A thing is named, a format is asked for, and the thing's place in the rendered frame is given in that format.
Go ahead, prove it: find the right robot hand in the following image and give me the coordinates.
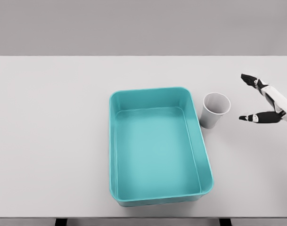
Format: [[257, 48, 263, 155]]
[[238, 73, 287, 135]]

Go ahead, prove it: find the teal plastic basket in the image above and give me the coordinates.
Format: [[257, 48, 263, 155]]
[[108, 87, 215, 208]]

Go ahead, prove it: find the white paper cup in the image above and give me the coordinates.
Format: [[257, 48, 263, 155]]
[[199, 92, 231, 129]]

